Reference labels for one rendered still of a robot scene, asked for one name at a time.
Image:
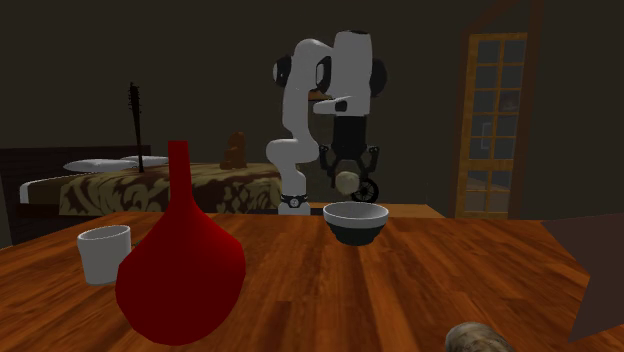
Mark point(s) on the wooden door with glass panes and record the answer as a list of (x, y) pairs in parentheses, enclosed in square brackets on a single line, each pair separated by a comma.
[(492, 126)]

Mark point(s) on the white bowl with dark outside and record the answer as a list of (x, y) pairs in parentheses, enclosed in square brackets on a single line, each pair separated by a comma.
[(356, 224)]

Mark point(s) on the beige round potato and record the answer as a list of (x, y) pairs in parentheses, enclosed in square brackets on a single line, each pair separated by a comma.
[(347, 183)]

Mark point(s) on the white cup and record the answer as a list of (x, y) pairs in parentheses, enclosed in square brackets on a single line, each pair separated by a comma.
[(101, 256)]

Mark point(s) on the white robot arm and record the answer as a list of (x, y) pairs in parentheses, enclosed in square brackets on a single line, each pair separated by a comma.
[(295, 122)]

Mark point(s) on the beige-brown mottled round object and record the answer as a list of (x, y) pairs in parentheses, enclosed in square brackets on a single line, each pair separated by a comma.
[(475, 339)]

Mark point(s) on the red long-necked vase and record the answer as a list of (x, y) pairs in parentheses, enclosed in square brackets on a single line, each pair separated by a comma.
[(180, 273)]

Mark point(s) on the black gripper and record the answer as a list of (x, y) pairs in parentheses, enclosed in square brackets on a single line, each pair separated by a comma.
[(350, 136)]

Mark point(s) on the bed with patterned brown cover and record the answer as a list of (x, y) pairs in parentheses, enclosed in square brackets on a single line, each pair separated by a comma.
[(97, 192)]

